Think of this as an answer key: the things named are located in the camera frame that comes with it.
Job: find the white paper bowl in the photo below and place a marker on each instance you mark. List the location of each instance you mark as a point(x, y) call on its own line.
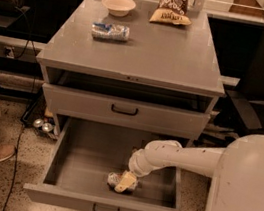
point(119, 8)

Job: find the grey drawer cabinet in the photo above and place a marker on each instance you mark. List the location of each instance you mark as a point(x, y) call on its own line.
point(161, 64)

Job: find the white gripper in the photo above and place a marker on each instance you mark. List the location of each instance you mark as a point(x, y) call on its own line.
point(135, 169)

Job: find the wall power outlet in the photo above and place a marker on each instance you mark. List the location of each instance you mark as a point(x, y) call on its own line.
point(9, 52)

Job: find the closed grey upper drawer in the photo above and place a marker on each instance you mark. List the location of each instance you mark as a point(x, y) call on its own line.
point(96, 107)

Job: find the brown chip bag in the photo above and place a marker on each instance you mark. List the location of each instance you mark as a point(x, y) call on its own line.
point(171, 12)

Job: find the green white 7up can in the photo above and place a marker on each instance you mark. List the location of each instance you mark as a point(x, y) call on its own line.
point(114, 178)

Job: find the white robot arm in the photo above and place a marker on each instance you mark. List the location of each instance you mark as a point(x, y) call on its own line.
point(236, 171)

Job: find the black drawer handle upper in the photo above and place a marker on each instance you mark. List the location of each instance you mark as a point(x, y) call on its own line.
point(122, 111)

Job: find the blue silver soda can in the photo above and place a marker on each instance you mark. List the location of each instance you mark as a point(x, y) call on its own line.
point(110, 32)

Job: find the open grey bottom drawer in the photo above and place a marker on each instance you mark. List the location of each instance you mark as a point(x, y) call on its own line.
point(85, 154)

